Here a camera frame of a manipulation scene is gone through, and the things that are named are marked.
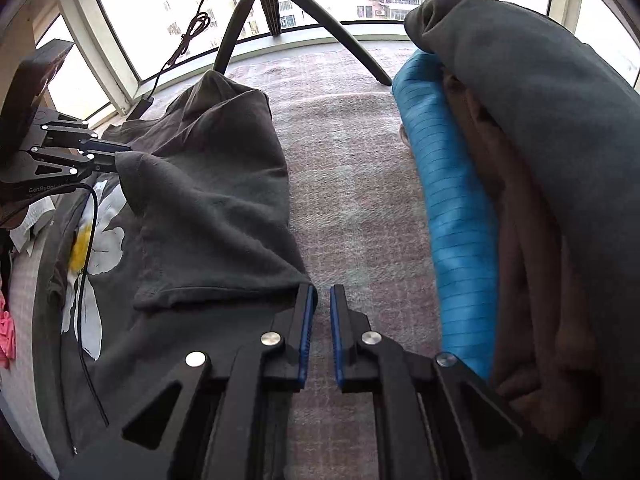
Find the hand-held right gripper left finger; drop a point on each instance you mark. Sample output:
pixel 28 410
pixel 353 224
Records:
pixel 307 340

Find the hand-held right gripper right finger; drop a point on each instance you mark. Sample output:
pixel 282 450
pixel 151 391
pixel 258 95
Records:
pixel 337 340

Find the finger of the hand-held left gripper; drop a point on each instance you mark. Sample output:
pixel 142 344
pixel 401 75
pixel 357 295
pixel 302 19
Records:
pixel 112 147
pixel 102 162

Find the grey daisy print t-shirt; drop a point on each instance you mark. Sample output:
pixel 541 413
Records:
pixel 210 200

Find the black power adapter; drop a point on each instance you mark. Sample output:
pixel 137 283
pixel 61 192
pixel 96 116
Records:
pixel 142 105

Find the bay window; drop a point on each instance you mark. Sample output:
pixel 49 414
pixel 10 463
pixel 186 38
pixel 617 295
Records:
pixel 150 10

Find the pink plaid bed sheet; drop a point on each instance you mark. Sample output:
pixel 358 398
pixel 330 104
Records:
pixel 350 185

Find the blue striped cloth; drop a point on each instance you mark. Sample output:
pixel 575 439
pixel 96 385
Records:
pixel 450 185

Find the pink garment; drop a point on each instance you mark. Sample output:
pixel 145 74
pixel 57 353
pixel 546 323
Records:
pixel 6 335

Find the brown folded cloth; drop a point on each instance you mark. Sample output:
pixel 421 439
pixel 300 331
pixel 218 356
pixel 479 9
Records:
pixel 540 285

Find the black tripod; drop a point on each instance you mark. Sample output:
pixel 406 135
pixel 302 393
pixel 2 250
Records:
pixel 270 0

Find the dark grey folded cloth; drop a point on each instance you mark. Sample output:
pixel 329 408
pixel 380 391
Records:
pixel 550 85

